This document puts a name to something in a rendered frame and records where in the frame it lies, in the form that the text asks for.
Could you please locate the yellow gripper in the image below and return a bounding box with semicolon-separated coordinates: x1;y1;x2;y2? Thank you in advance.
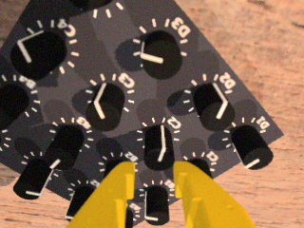
66;161;256;228

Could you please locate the dark grey knob box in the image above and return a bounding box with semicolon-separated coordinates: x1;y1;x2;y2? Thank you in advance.
0;0;284;228

